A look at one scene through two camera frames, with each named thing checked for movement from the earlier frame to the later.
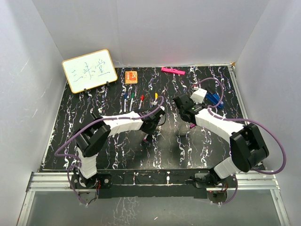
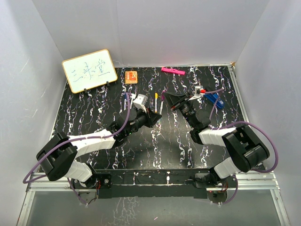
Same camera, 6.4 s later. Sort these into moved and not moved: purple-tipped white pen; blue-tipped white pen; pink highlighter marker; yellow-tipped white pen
Moved: purple-tipped white pen
Not moved: yellow-tipped white pen; blue-tipped white pen; pink highlighter marker
